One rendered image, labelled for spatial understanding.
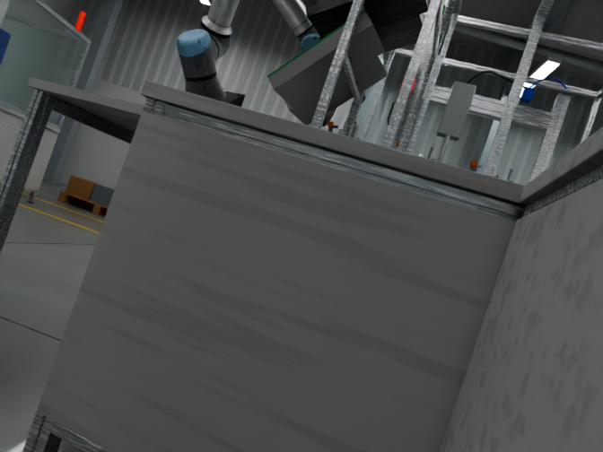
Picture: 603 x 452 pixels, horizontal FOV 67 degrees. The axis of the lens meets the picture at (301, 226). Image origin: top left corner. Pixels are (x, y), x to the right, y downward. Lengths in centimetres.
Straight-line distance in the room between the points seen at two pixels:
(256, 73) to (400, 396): 992
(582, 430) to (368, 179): 56
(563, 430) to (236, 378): 60
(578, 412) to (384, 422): 50
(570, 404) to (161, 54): 1110
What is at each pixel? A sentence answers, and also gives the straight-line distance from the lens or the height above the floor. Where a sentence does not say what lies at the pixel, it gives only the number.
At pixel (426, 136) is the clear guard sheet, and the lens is 299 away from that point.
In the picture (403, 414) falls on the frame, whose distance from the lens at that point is 82.
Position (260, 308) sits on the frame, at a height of 52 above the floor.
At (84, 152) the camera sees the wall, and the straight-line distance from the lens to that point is 1144.
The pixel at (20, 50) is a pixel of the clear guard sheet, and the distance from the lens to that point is 547.
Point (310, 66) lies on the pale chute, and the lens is 118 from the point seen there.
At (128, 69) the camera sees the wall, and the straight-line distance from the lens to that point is 1146.
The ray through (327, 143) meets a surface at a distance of 83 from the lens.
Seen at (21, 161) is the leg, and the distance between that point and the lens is 169.
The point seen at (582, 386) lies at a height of 64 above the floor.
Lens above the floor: 67
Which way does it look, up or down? 1 degrees up
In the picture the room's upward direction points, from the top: 19 degrees clockwise
